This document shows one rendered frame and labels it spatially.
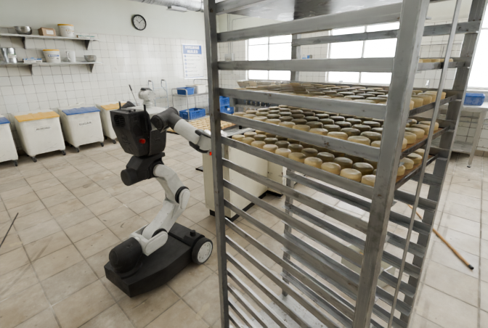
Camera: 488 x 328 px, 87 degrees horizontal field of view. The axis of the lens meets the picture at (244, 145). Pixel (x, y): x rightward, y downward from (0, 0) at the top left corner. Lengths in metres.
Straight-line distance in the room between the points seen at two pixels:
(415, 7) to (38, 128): 5.18
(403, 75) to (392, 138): 0.11
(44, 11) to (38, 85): 1.28
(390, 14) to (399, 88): 0.14
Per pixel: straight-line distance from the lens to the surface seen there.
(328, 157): 0.80
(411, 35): 0.54
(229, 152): 2.28
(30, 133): 5.31
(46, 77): 5.95
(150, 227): 2.13
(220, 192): 1.06
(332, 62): 0.63
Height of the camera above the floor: 1.51
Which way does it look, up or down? 18 degrees down
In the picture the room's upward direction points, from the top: 1 degrees counter-clockwise
